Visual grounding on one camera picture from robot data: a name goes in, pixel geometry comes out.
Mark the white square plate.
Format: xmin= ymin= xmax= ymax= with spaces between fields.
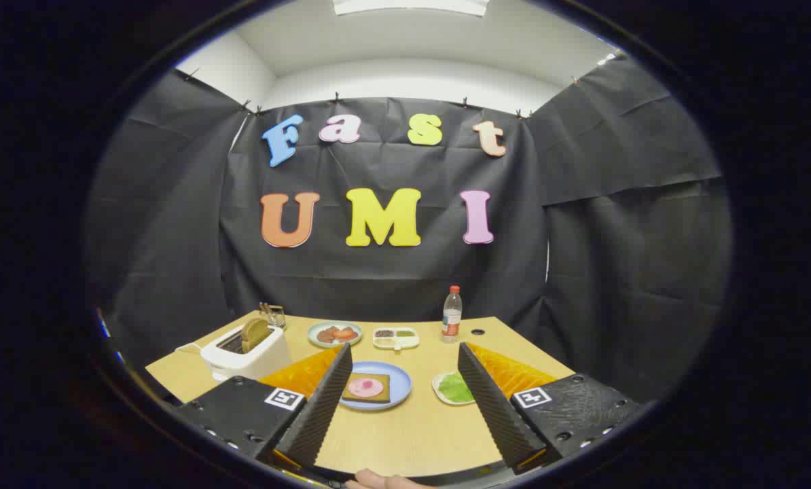
xmin=431 ymin=370 xmax=477 ymax=407

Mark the white divided spice dish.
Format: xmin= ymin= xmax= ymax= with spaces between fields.
xmin=372 ymin=327 xmax=420 ymax=351

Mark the black backdrop cloth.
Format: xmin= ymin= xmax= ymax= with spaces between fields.
xmin=83 ymin=54 xmax=736 ymax=401

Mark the green lettuce leaf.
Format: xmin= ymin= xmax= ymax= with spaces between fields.
xmin=437 ymin=372 xmax=475 ymax=403

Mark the brown toast bread slice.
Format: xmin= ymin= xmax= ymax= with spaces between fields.
xmin=241 ymin=318 xmax=272 ymax=354

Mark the pale green round plate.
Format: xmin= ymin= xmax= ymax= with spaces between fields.
xmin=307 ymin=321 xmax=363 ymax=349

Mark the white toaster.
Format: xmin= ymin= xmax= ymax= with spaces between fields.
xmin=200 ymin=325 xmax=293 ymax=381

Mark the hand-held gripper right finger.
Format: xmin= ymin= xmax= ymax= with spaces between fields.
xmin=457 ymin=342 xmax=643 ymax=471

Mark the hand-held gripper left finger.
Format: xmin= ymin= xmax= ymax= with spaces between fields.
xmin=175 ymin=343 xmax=353 ymax=473

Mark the blue round plate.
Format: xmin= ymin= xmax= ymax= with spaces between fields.
xmin=338 ymin=361 xmax=413 ymax=412

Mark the bread slice under ham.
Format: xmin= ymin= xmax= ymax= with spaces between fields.
xmin=342 ymin=373 xmax=391 ymax=405

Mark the clear bottle with red cap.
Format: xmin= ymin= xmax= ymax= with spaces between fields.
xmin=441 ymin=285 xmax=463 ymax=344

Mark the ceiling light panel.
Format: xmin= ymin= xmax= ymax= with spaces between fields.
xmin=331 ymin=0 xmax=491 ymax=18

